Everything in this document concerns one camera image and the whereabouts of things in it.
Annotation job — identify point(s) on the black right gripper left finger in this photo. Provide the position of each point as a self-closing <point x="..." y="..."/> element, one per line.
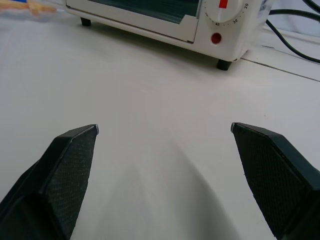
<point x="62" y="175"/>

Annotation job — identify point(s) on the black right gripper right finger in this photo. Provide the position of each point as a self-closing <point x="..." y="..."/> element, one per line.
<point x="270" y="172"/>

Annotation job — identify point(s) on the white toaster oven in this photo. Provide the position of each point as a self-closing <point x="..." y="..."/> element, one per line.
<point x="220" y="27"/>

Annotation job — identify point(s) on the bread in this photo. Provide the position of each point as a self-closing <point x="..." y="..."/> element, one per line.
<point x="35" y="8"/>

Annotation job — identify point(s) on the white oven door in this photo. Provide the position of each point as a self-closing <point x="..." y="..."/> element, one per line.
<point x="140" y="15"/>

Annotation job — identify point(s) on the white timer knob red mark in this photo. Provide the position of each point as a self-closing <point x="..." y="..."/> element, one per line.
<point x="223" y="10"/>

